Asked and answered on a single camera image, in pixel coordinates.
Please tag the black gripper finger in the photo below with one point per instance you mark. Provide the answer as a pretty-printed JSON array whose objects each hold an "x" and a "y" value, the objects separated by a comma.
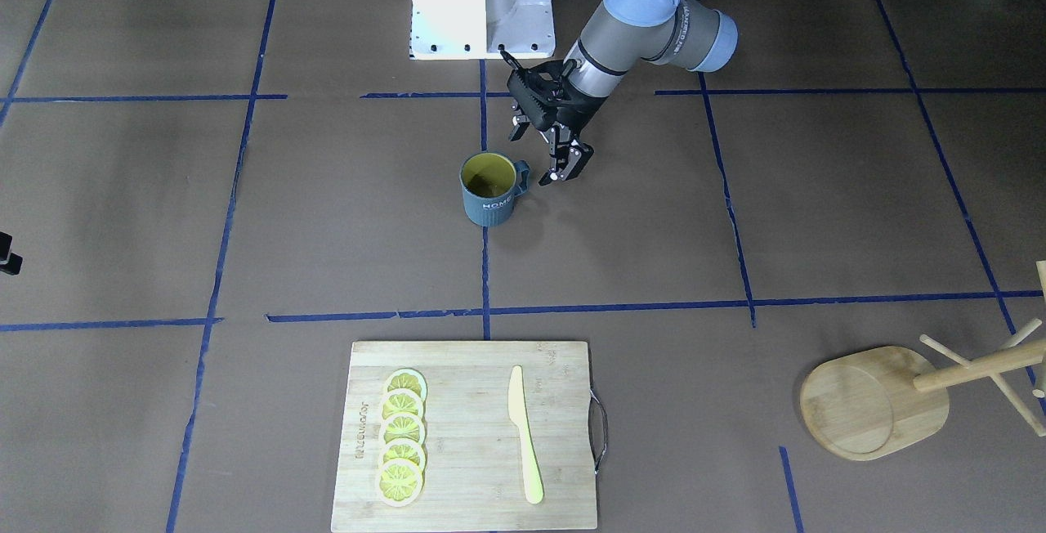
[{"x": 11, "y": 263}]

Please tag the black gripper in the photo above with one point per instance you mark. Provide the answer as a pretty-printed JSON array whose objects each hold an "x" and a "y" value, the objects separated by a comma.
[{"x": 583, "y": 108}]

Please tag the dark blue HOME mug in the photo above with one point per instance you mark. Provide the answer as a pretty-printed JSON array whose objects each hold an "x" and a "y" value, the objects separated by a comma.
[{"x": 490, "y": 183}]

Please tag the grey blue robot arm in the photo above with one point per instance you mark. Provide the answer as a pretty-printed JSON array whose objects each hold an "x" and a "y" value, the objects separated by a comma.
[{"x": 681, "y": 33}]

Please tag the wooden cup storage rack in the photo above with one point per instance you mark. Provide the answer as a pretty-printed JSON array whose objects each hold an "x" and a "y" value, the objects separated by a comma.
[{"x": 872, "y": 403}]

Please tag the yellow plastic knife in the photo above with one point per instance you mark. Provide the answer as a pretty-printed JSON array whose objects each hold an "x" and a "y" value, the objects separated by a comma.
[{"x": 516, "y": 403}]

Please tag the bamboo cutting board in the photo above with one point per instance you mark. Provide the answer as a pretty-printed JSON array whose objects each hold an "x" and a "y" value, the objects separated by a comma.
[{"x": 472, "y": 477}]

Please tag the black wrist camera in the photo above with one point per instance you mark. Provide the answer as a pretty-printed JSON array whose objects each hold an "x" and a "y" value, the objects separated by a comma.
[{"x": 526, "y": 86}]

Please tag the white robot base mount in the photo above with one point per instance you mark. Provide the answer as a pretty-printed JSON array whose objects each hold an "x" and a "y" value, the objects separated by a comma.
[{"x": 481, "y": 29}]

